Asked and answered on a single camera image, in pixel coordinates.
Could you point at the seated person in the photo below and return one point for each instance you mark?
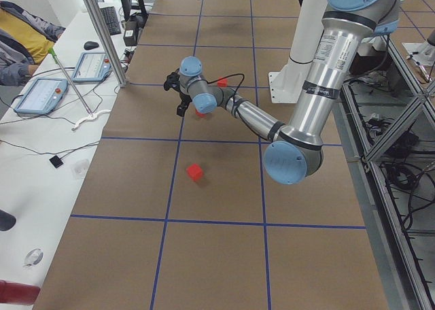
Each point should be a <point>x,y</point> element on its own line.
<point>25,42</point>

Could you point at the red cylinder object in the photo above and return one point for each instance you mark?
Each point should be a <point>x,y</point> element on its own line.
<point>18,293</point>

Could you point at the aluminium frame post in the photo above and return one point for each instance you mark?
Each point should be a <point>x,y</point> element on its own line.
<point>101,29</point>

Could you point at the metal rod green tip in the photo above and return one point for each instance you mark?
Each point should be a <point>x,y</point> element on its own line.
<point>70,81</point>

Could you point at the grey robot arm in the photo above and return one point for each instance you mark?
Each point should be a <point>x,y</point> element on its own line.
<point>295,148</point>

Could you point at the clear plastic bag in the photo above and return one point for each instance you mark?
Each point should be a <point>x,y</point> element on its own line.
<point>80,168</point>

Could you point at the black computer mouse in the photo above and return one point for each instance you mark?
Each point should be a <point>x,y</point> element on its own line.
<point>90,45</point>

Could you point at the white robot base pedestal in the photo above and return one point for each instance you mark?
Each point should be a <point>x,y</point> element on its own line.
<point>282,88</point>

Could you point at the blue teach pendant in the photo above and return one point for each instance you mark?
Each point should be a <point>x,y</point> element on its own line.
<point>91,67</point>
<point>42,96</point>

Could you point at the blue teach pendant near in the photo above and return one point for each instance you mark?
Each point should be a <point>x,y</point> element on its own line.
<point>42,96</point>

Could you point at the red block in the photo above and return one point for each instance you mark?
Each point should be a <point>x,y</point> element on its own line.
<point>195,172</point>
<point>199,114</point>
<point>223,82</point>

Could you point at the blue teach pendant far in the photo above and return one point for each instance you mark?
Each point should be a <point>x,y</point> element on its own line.
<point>91,67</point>

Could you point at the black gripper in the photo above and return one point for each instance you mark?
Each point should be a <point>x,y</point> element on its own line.
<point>184,99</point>

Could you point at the black keyboard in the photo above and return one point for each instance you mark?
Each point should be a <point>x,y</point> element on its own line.
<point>111,20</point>

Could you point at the small black box device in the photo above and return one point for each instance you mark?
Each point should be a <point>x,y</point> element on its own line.
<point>56,161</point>

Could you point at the black power adapter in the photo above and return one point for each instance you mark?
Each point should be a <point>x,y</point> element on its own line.
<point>131,31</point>

